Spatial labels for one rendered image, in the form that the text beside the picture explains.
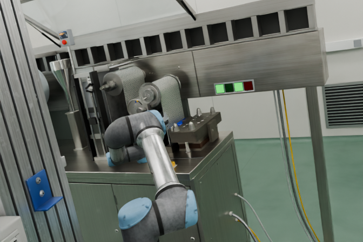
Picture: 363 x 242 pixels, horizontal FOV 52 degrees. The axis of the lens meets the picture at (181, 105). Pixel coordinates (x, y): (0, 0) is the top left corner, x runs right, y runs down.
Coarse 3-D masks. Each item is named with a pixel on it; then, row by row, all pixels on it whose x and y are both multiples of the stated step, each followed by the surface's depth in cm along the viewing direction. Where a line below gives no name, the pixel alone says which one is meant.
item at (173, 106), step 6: (174, 96) 226; (162, 102) 212; (168, 102) 218; (174, 102) 225; (180, 102) 232; (162, 108) 212; (168, 108) 218; (174, 108) 225; (180, 108) 231; (168, 114) 217; (174, 114) 224; (180, 114) 231; (174, 120) 223; (168, 126) 216
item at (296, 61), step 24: (216, 48) 223; (240, 48) 216; (264, 48) 210; (288, 48) 204; (312, 48) 199; (72, 72) 277; (168, 72) 242; (192, 72) 234; (216, 72) 227; (240, 72) 220; (264, 72) 214; (288, 72) 208; (312, 72) 202; (72, 96) 284; (192, 96) 238
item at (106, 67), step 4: (120, 60) 243; (124, 60) 234; (128, 60) 237; (132, 60) 242; (108, 64) 225; (112, 64) 223; (116, 64) 226; (120, 64) 233; (96, 68) 221; (100, 68) 220; (104, 68) 219; (108, 68) 218
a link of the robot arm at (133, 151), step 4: (136, 144) 187; (128, 148) 188; (132, 148) 188; (136, 148) 188; (140, 148) 187; (132, 152) 187; (136, 152) 187; (140, 152) 187; (132, 156) 187; (136, 156) 187; (140, 156) 188; (144, 156) 188; (132, 160) 188; (140, 160) 189; (144, 160) 189
